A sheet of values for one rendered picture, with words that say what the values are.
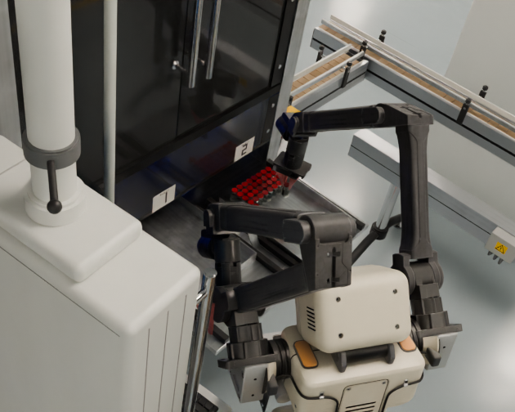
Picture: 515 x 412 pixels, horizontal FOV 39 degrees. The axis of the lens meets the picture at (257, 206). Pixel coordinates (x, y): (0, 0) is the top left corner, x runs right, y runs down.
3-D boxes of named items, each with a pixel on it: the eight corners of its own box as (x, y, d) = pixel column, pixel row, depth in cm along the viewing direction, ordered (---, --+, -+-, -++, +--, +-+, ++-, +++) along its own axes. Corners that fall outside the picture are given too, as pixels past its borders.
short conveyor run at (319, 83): (254, 152, 255) (261, 116, 244) (222, 129, 262) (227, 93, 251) (366, 82, 297) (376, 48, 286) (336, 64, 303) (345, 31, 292)
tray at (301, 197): (218, 205, 228) (219, 197, 226) (272, 170, 244) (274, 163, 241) (301, 269, 215) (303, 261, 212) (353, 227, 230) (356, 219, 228)
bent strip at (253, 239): (243, 243, 219) (246, 229, 215) (250, 238, 220) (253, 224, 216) (279, 270, 213) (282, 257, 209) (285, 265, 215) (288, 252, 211)
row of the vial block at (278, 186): (244, 212, 228) (245, 201, 224) (280, 186, 238) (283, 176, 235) (248, 216, 227) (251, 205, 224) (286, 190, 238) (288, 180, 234)
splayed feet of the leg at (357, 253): (335, 268, 336) (342, 248, 327) (394, 217, 366) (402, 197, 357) (349, 279, 333) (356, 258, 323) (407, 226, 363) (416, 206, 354)
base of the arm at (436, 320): (416, 338, 161) (464, 330, 164) (410, 301, 162) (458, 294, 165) (398, 338, 169) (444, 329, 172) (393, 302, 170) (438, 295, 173)
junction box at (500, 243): (483, 247, 294) (491, 231, 288) (489, 241, 297) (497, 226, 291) (509, 264, 289) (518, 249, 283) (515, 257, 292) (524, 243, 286)
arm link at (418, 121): (405, 98, 162) (439, 98, 166) (367, 104, 174) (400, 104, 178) (410, 299, 164) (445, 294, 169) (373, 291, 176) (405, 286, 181)
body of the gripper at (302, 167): (280, 154, 222) (285, 136, 217) (311, 168, 220) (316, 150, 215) (271, 167, 218) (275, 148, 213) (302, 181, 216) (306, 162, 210)
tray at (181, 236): (109, 238, 212) (109, 230, 210) (173, 198, 228) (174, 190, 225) (191, 308, 199) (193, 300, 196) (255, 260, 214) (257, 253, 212)
